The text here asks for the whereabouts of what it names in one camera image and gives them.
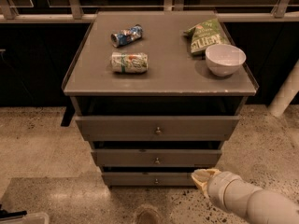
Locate blue crushed soda can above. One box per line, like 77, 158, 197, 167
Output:
110, 24, 143, 48

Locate green chip bag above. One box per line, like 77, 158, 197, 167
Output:
184, 18, 229, 55

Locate white bowl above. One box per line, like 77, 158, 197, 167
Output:
205, 44, 247, 77

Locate grey top drawer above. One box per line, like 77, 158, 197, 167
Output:
76, 116, 239, 141

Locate white pillar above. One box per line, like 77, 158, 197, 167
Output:
268, 60, 299, 117

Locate metal window railing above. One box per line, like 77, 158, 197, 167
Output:
0, 0, 299, 23

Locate grey bottom drawer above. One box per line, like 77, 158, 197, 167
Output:
102, 172, 194, 187

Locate black object bottom left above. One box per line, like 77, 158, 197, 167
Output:
0, 204, 27, 219

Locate clear plastic box corner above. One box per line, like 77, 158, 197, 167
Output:
0, 212, 50, 224

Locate grey drawer cabinet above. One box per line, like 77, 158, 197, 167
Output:
63, 11, 258, 174

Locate grey drawer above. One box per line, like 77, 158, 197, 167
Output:
91, 149, 221, 167
76, 116, 239, 141
102, 172, 194, 187

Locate green white soda can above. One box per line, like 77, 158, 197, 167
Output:
111, 52, 149, 74

